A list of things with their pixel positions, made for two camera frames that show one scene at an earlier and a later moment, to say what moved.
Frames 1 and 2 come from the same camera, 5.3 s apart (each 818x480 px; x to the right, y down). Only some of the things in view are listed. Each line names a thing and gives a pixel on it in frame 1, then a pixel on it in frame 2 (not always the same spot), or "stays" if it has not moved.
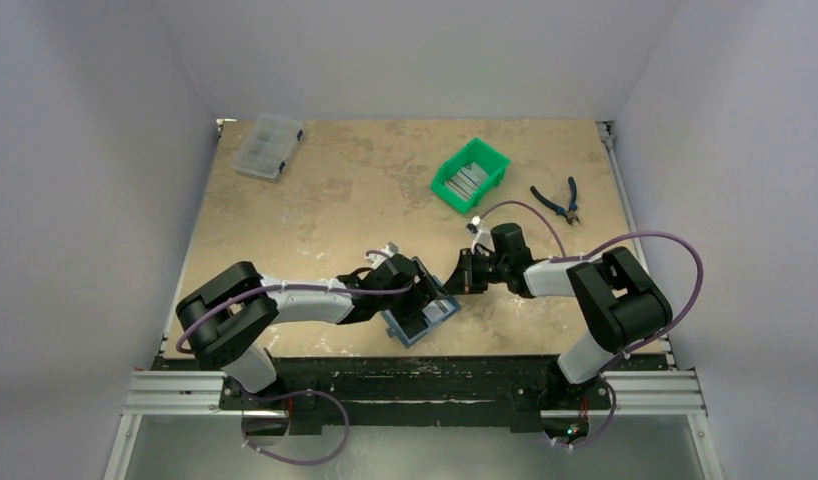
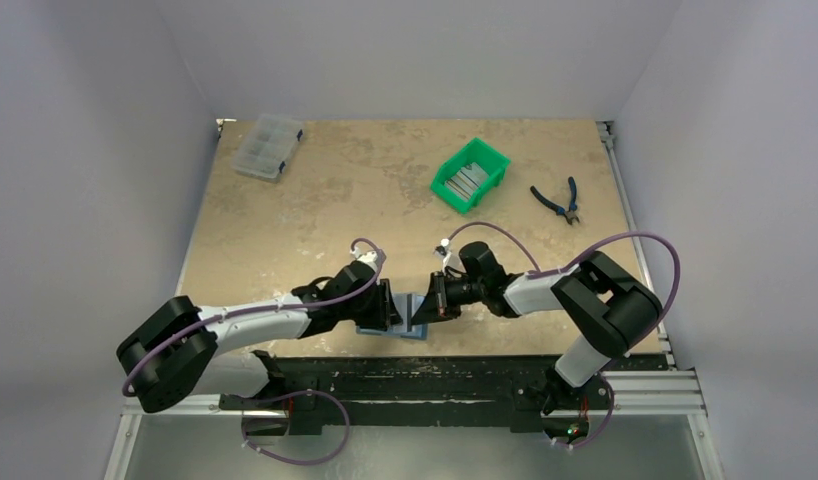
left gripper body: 414,296 → 367,312
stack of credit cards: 466,180 stays
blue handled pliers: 570,213 stays
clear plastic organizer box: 269,146 stays
